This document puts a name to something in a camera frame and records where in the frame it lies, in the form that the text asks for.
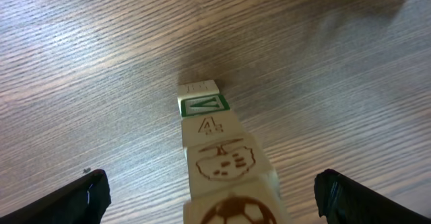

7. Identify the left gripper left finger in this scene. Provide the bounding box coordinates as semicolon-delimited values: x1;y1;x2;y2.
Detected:
1;169;111;224

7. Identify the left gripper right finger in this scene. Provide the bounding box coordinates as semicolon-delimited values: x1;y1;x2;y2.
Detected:
314;169;430;224

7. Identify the white soccer ball block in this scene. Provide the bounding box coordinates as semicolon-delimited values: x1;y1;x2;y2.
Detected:
183;177;292;224

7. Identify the white four block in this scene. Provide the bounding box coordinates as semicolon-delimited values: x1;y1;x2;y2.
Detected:
181;110;244;148

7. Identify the white helicopter block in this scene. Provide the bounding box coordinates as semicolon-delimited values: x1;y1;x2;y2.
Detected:
186;133;279;198

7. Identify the green V block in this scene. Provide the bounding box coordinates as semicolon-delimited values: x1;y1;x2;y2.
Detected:
180;94;230;118

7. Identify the white base tower block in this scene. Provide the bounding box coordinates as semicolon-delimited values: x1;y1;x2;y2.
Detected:
177;80;220;102

